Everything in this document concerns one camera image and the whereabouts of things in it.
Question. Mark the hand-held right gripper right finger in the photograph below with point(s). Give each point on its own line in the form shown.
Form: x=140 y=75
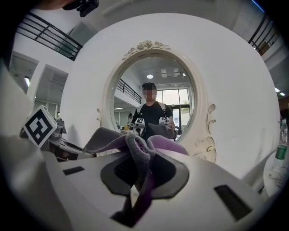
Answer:
x=203 y=180

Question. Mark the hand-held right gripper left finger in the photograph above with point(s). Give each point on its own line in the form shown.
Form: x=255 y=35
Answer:
x=85 y=180

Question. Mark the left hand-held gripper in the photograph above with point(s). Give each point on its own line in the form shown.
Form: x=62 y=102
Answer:
x=39 y=126

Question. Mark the purple grey cloth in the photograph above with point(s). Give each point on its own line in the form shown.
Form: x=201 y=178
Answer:
x=140 y=144

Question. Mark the white oval vanity mirror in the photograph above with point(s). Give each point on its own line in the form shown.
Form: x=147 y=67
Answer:
x=171 y=81

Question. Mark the clear plastic bottle green label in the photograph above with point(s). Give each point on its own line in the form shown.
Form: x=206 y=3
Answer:
x=281 y=144

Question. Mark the black metal balcony railing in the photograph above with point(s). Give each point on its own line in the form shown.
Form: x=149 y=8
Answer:
x=52 y=33
x=264 y=33

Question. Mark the black head-worn camera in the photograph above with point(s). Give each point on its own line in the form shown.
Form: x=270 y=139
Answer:
x=84 y=5

